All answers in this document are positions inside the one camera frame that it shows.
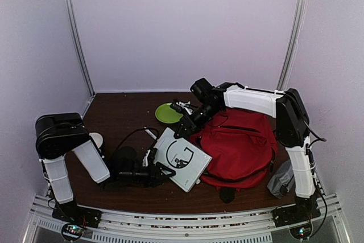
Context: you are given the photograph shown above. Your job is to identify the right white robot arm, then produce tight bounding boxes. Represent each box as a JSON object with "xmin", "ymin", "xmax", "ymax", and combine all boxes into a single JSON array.
[{"xmin": 172, "ymin": 78, "xmax": 322, "ymax": 223}]

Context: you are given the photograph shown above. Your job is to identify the aluminium frame post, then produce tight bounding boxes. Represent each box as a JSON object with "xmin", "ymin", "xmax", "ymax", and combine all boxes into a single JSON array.
[
  {"xmin": 65, "ymin": 0, "xmax": 96, "ymax": 97},
  {"xmin": 276, "ymin": 0, "xmax": 307, "ymax": 90}
]

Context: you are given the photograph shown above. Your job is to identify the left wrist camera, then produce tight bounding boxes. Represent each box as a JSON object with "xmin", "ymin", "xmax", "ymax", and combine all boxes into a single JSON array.
[{"xmin": 142, "ymin": 147, "xmax": 157, "ymax": 167}]

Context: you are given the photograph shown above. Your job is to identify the left aluminium frame post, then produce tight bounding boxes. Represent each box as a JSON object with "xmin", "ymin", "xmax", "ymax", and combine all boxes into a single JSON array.
[{"xmin": 65, "ymin": 0, "xmax": 96, "ymax": 97}]

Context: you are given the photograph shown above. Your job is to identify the right aluminium frame post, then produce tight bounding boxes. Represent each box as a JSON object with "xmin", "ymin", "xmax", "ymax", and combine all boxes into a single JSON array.
[{"xmin": 276, "ymin": 0, "xmax": 307, "ymax": 90}]

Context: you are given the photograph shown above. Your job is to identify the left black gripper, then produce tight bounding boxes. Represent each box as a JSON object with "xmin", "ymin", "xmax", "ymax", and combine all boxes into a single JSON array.
[{"xmin": 119, "ymin": 160, "xmax": 175, "ymax": 187}]

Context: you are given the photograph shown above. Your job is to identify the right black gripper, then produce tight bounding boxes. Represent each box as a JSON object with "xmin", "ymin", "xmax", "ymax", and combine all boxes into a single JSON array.
[{"xmin": 173, "ymin": 102, "xmax": 221, "ymax": 139}]

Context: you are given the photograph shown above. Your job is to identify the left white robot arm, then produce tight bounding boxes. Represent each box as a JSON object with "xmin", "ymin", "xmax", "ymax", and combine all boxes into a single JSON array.
[{"xmin": 35, "ymin": 113, "xmax": 176, "ymax": 223}]

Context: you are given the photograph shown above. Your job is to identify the grey pencil case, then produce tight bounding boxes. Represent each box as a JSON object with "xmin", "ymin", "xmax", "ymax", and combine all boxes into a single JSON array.
[{"xmin": 267, "ymin": 159, "xmax": 295, "ymax": 199}]

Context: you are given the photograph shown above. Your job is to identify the white pink marker pen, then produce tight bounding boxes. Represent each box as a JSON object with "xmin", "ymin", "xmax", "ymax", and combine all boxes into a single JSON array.
[{"xmin": 144, "ymin": 127, "xmax": 157, "ymax": 140}]

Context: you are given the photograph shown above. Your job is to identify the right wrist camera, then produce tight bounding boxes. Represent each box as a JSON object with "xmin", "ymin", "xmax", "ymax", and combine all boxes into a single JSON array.
[{"xmin": 169, "ymin": 100, "xmax": 197, "ymax": 116}]

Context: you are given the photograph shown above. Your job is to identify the front aluminium rail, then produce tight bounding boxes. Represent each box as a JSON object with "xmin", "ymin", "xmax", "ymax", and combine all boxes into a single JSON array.
[{"xmin": 24, "ymin": 191, "xmax": 350, "ymax": 243}]

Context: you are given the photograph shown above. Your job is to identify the red backpack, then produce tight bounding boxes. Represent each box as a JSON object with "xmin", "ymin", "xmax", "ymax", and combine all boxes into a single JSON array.
[{"xmin": 189, "ymin": 109, "xmax": 278, "ymax": 204}]

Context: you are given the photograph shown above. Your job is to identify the green plate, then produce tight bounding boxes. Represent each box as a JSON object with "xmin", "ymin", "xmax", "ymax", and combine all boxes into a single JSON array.
[{"xmin": 155, "ymin": 103, "xmax": 183, "ymax": 124}]

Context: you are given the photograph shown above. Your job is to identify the white and black bowl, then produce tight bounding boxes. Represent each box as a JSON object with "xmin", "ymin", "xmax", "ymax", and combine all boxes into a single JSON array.
[{"xmin": 89, "ymin": 132, "xmax": 105, "ymax": 158}]

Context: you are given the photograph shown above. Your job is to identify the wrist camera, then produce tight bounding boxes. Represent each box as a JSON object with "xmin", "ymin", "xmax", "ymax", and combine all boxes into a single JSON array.
[
  {"xmin": 142, "ymin": 147, "xmax": 157, "ymax": 167},
  {"xmin": 169, "ymin": 100, "xmax": 197, "ymax": 116}
]

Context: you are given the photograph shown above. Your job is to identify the grey G book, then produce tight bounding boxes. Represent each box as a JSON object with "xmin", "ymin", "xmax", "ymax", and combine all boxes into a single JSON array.
[{"xmin": 154, "ymin": 128, "xmax": 212, "ymax": 192}]

